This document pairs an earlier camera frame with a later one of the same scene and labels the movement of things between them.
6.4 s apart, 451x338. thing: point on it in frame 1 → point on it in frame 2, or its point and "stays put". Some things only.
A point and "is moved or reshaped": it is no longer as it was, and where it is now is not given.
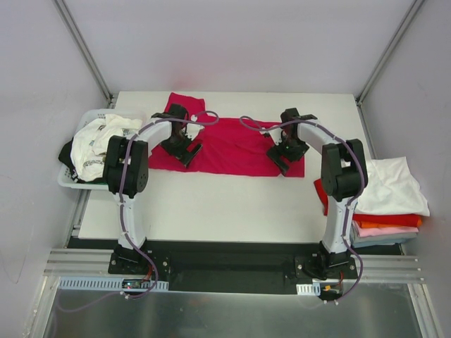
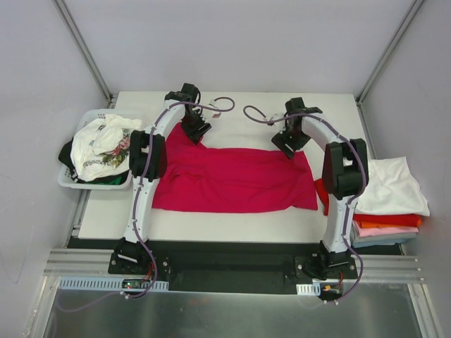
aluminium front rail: x=72 y=262 stays put
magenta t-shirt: x=231 y=146 is moved or reshaped
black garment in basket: x=65 y=154 stays put
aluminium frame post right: x=413 y=8 stays put
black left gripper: x=185 y=153 → x=196 y=127
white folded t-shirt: x=392 y=189 stays put
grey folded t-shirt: x=359 y=241 stays put
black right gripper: x=282 y=158 → x=289 y=142
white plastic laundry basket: x=68 y=178 stays put
